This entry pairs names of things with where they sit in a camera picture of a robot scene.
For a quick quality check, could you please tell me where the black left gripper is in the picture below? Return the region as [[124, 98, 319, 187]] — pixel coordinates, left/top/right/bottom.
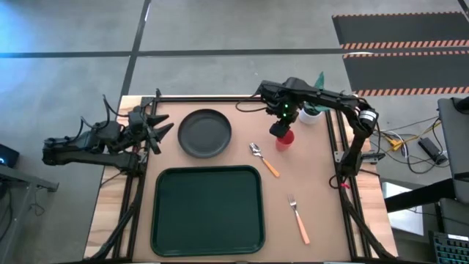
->
[[126, 104, 175, 155]]

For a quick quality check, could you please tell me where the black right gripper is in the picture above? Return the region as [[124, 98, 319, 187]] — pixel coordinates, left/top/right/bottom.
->
[[266, 95, 300, 139]]

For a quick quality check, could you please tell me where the red plastic cup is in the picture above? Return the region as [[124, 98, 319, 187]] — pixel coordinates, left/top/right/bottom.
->
[[275, 128, 295, 153]]

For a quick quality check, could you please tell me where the steel spoon with orange handle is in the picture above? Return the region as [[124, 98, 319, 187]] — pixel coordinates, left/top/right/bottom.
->
[[248, 142, 281, 179]]

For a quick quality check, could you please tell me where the dark grey round plate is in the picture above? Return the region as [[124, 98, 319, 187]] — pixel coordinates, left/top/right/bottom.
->
[[177, 109, 232, 159]]

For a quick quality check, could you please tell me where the steel fork with orange handle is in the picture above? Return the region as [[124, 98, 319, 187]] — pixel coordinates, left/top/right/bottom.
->
[[287, 194, 311, 246]]

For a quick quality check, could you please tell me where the dark green plastic tray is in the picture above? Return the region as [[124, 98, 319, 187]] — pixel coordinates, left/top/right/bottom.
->
[[150, 165, 266, 257]]

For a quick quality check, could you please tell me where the green plant in white pot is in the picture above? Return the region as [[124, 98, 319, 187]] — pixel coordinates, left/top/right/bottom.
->
[[298, 71, 333, 125]]

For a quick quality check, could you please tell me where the black mat with striped edge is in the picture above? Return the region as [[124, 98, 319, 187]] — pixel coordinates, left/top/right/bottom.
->
[[342, 51, 469, 97], [331, 12, 469, 51]]

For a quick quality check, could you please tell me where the grey metal desk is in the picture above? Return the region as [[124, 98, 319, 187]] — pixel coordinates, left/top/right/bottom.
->
[[0, 164, 59, 264]]

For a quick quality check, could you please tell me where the white box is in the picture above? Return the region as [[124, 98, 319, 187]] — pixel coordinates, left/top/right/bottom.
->
[[380, 181, 426, 235]]

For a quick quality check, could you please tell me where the black power adapter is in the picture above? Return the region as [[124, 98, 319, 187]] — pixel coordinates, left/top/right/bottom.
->
[[417, 137, 448, 165]]

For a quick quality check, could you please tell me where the black table beam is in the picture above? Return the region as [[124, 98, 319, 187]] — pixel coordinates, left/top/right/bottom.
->
[[383, 177, 457, 213]]

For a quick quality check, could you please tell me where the black device with blue light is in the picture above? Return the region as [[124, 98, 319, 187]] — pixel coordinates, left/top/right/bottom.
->
[[0, 143, 20, 169]]

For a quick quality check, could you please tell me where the grey computer case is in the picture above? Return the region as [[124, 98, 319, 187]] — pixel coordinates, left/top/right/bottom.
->
[[437, 95, 469, 184]]

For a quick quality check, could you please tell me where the black keyboard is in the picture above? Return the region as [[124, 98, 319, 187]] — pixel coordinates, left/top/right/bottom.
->
[[428, 230, 469, 264]]

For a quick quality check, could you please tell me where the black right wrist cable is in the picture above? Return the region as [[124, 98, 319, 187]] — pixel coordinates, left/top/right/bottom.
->
[[234, 95, 267, 113]]

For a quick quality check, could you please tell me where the black aluminium table frame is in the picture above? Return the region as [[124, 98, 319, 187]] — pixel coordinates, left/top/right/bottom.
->
[[87, 87, 399, 263]]

